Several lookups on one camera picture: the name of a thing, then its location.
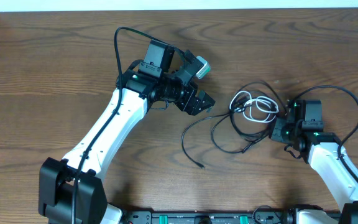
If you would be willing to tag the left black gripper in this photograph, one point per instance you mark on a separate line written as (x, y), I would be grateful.
(196, 107)

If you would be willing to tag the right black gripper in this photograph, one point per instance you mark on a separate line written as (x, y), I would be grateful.
(275, 134)

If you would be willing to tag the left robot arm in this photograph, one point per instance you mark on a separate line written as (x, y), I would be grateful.
(71, 189)

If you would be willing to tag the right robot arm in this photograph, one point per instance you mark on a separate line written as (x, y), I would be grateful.
(302, 130)

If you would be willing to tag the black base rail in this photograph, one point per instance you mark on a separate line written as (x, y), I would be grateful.
(263, 215)

